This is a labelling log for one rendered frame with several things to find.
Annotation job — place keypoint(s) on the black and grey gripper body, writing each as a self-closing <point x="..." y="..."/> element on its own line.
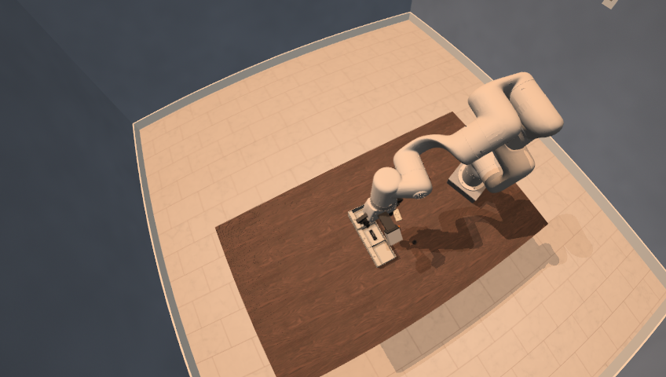
<point x="372" y="212"/>

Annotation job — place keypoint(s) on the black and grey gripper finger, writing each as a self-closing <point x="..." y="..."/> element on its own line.
<point x="398" y="203"/>
<point x="361" y="220"/>

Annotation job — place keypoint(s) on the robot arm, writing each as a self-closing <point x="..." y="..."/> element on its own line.
<point x="498" y="121"/>

